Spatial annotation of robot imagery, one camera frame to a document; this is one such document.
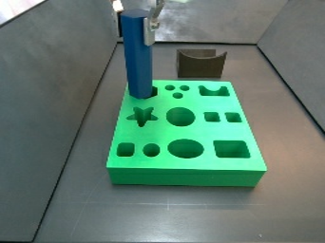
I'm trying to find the blue hexagonal prism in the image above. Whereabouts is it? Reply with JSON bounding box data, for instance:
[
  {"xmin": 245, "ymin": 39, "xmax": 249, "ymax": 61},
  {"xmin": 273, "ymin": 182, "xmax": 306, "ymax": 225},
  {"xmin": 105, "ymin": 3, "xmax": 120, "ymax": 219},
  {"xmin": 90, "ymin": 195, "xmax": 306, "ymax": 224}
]
[{"xmin": 121, "ymin": 9, "xmax": 153, "ymax": 99}]

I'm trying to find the black curved cradle stand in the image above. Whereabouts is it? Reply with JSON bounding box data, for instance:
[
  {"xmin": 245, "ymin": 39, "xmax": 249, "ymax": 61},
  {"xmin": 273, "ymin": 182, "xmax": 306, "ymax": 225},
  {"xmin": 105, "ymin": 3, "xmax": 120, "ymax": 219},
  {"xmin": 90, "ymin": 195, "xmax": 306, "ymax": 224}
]
[{"xmin": 177, "ymin": 49, "xmax": 228, "ymax": 78}]

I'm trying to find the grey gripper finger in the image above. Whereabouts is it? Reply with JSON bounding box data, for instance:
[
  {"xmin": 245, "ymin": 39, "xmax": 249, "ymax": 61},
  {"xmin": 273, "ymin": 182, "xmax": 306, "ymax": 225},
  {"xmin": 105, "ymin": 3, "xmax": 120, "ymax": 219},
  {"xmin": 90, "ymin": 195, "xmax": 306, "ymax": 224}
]
[
  {"xmin": 112, "ymin": 0, "xmax": 125, "ymax": 34},
  {"xmin": 144, "ymin": 0, "xmax": 165, "ymax": 46}
]

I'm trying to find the green shape-sorter foam block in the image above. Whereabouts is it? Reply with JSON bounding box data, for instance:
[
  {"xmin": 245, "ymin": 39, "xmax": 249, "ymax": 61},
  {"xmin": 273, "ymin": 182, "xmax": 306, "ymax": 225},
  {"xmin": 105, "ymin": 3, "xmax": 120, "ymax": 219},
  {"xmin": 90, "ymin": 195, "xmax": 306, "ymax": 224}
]
[{"xmin": 108, "ymin": 80, "xmax": 267, "ymax": 187}]

